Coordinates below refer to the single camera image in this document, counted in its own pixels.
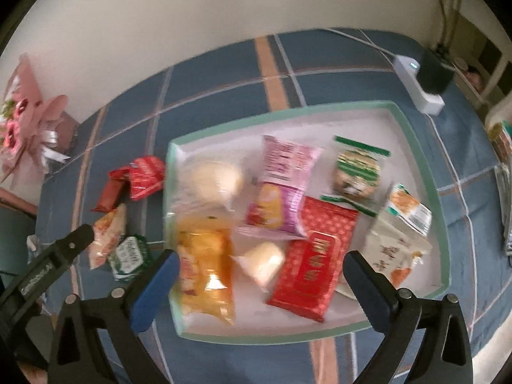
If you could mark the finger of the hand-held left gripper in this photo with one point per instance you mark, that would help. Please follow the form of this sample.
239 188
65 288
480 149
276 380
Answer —
74 244

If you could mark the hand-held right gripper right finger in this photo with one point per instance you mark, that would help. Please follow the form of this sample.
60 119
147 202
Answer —
368 288

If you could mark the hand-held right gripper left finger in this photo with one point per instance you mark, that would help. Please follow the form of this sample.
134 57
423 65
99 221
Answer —
154 288

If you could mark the beige snack packet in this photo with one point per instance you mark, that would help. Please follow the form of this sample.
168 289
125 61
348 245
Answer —
386 254

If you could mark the yellow snack packet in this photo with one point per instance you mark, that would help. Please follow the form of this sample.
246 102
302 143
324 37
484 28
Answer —
208 272

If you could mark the large red gold-patterned packet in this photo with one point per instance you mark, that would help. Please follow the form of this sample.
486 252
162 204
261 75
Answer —
312 264

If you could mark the small orange and green packet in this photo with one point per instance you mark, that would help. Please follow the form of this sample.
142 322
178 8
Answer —
408 208

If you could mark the small clear-wrapped round pastry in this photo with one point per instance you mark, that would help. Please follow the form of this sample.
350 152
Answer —
262 262

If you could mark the white tray with green rim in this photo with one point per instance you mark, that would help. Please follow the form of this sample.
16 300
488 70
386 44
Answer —
260 316

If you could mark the green and white biscuit packet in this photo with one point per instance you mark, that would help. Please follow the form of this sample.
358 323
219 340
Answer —
356 172

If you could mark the large clear-wrapped pale bun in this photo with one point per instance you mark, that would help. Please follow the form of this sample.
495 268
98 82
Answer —
212 178

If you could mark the pink snack packet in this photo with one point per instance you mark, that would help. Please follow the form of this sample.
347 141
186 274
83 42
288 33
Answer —
280 184

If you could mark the orange and white snack packet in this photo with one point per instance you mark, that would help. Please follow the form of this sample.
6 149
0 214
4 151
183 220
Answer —
106 232

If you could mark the small dark green packet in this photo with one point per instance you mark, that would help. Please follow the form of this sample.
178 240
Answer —
128 256

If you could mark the red-brown snack packet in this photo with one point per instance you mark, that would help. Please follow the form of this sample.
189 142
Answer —
106 198

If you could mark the red flower-print packet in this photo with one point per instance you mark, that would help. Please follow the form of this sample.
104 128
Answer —
146 176

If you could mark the dark pink gift box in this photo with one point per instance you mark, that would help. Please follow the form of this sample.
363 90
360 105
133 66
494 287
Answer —
68 128

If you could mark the pink flower bouquet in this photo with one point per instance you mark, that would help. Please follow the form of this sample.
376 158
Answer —
24 128

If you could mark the grey flat object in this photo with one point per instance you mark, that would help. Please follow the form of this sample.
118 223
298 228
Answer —
507 208

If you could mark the white power strip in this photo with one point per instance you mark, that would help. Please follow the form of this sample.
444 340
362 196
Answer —
424 100

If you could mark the colourful printed packet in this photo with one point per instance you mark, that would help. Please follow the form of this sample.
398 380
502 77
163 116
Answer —
504 140

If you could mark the blue plaid blanket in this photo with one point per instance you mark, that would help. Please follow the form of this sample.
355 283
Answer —
224 88

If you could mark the dark green charger block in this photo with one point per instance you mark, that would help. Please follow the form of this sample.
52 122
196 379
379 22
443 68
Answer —
434 74

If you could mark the white wooden furniture frame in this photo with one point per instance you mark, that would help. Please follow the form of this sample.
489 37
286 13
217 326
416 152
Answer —
494 80

